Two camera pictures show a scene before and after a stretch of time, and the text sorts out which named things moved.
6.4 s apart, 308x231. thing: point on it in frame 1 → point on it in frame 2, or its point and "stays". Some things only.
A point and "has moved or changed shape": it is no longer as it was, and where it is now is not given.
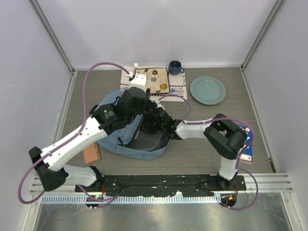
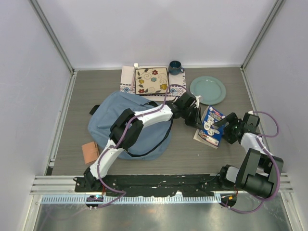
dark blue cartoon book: (246, 154) has moved or changed shape
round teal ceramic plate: (208, 90) stays
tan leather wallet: (91, 153) stays
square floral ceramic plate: (157, 79) stays
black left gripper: (143, 109) → (196, 122)
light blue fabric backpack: (129, 140) stays
